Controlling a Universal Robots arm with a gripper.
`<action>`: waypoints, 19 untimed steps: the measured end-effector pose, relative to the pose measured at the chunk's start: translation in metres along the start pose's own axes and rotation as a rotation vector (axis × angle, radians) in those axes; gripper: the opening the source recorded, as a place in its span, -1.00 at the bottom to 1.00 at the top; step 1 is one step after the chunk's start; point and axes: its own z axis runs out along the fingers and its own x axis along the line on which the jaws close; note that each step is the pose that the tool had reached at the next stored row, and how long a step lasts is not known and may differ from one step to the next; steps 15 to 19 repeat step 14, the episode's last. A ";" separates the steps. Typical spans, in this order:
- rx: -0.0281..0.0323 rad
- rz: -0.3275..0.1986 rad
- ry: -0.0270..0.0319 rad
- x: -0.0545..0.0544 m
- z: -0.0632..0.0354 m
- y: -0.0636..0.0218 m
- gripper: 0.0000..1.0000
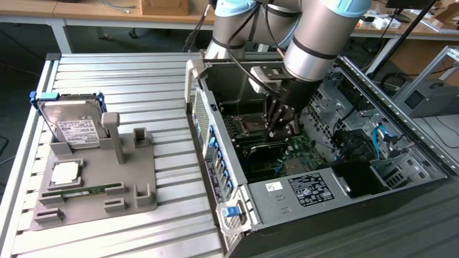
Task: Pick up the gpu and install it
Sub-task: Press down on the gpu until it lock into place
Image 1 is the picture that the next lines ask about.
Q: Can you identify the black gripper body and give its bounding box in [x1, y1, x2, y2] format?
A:
[267, 77, 323, 112]

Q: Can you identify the green graphics card black fan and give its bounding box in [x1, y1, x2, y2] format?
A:
[241, 134, 291, 166]

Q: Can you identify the CPU socket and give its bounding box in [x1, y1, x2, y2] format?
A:
[241, 114, 270, 135]

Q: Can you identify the black RAM slot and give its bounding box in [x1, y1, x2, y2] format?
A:
[222, 105, 267, 113]
[219, 103, 266, 111]
[222, 107, 269, 115]
[219, 101, 266, 109]

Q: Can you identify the green motherboard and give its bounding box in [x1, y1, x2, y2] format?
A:
[218, 99, 323, 183]

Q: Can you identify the perforated metal drive cage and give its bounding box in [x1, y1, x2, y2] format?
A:
[303, 67, 384, 131]

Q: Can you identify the silver chipset heatsink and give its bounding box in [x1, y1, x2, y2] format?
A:
[285, 158, 311, 174]

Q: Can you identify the open black PC case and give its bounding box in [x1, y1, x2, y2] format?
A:
[185, 56, 454, 258]

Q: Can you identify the grey power supply unit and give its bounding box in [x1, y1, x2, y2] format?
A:
[246, 168, 351, 226]

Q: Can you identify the black tripod pole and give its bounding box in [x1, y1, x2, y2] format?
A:
[366, 0, 441, 80]

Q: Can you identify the metal disk bay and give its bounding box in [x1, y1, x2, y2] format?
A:
[369, 154, 436, 190]

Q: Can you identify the white box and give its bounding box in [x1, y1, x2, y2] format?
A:
[361, 16, 402, 30]

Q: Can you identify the grey metal cabinet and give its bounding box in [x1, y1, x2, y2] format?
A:
[393, 79, 459, 119]

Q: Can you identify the black monitor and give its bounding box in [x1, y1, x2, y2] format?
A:
[386, 0, 413, 23]

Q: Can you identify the brown cardboard box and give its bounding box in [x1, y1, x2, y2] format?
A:
[141, 0, 190, 16]

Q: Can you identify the brown cardboard packaging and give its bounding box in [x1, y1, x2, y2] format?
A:
[433, 0, 459, 31]

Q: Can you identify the grey plastic parts rack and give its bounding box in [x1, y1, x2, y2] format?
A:
[33, 111, 159, 232]

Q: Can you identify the hard disk in blue caddy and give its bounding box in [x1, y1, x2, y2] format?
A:
[29, 90, 110, 151]

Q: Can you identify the green RAM stick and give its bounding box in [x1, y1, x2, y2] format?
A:
[42, 183, 123, 199]

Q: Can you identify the silver CPU chip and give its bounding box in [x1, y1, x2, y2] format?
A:
[50, 162, 82, 187]

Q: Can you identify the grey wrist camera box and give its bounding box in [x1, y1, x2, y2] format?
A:
[249, 65, 294, 94]

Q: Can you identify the black wire bundle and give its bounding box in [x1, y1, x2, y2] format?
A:
[329, 126, 373, 163]

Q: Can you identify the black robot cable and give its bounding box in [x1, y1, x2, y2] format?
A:
[225, 5, 289, 99]

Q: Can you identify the blue disk wire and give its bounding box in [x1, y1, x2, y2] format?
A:
[372, 121, 394, 160]

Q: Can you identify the coiled black cable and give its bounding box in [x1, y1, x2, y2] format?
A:
[380, 72, 410, 94]

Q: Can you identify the black disk power wire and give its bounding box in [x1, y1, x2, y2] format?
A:
[382, 131, 417, 159]

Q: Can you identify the thin cable silver connector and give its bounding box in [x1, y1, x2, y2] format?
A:
[181, 0, 213, 52]

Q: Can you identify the wooden desk white frame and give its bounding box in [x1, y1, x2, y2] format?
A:
[350, 0, 459, 78]
[0, 0, 75, 53]
[54, 0, 217, 27]

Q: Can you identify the aluminium profile frame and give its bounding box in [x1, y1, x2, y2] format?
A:
[414, 45, 459, 81]

